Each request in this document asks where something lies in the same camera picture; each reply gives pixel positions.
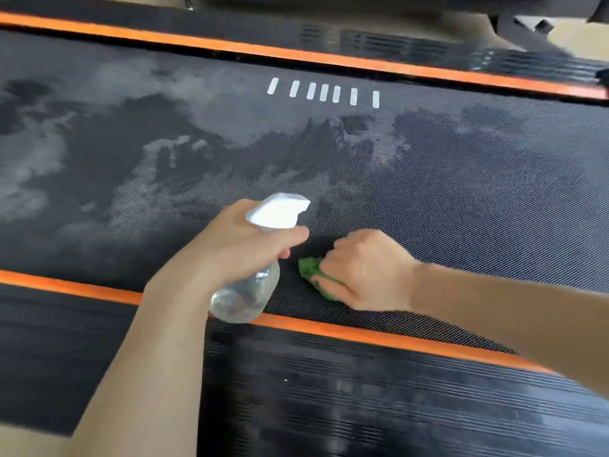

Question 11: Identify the person's right hand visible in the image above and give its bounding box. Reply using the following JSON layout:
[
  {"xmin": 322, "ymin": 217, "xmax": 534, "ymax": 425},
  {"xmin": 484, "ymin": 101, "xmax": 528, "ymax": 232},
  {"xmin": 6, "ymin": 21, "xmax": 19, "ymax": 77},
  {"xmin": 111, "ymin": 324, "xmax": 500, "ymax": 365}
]
[{"xmin": 309, "ymin": 228, "xmax": 424, "ymax": 312}]

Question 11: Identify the person's left hand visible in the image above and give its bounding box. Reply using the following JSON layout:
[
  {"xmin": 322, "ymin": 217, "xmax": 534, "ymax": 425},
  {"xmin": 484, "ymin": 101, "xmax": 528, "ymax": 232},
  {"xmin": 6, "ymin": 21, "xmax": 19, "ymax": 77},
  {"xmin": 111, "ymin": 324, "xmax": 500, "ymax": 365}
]
[{"xmin": 145, "ymin": 198, "xmax": 310, "ymax": 310}]

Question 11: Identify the clear spray bottle white trigger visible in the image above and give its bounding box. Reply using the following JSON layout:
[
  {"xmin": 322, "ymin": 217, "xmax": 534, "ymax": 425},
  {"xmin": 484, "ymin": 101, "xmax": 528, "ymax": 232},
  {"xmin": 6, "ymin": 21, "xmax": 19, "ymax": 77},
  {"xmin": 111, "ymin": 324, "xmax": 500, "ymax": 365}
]
[{"xmin": 209, "ymin": 192, "xmax": 311, "ymax": 324}]

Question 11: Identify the green cloth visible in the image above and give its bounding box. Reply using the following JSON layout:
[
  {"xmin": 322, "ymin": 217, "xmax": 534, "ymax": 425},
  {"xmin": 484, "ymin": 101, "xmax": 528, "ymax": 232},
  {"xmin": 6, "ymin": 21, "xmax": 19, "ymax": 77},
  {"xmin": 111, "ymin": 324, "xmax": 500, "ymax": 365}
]
[{"xmin": 298, "ymin": 256, "xmax": 346, "ymax": 302}]

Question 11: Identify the black orange-striped treadmill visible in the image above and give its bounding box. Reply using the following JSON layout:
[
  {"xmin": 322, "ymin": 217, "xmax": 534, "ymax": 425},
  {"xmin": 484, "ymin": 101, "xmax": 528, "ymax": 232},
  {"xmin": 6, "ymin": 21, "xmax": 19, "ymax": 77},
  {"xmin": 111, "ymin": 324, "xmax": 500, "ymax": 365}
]
[
  {"xmin": 0, "ymin": 0, "xmax": 609, "ymax": 457},
  {"xmin": 180, "ymin": 0, "xmax": 609, "ymax": 58}
]

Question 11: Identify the person's left forearm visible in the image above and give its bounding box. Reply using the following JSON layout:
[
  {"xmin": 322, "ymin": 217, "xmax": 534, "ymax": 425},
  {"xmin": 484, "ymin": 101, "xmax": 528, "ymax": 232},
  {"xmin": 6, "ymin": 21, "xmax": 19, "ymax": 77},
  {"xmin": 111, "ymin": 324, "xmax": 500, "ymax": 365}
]
[{"xmin": 59, "ymin": 275, "xmax": 215, "ymax": 457}]

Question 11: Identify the person's right forearm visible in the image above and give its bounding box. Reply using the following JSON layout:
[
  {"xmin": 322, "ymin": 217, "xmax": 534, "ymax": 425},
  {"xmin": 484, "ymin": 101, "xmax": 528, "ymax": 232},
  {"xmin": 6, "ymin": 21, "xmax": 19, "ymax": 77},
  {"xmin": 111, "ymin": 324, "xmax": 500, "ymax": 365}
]
[{"xmin": 409, "ymin": 262, "xmax": 609, "ymax": 401}]

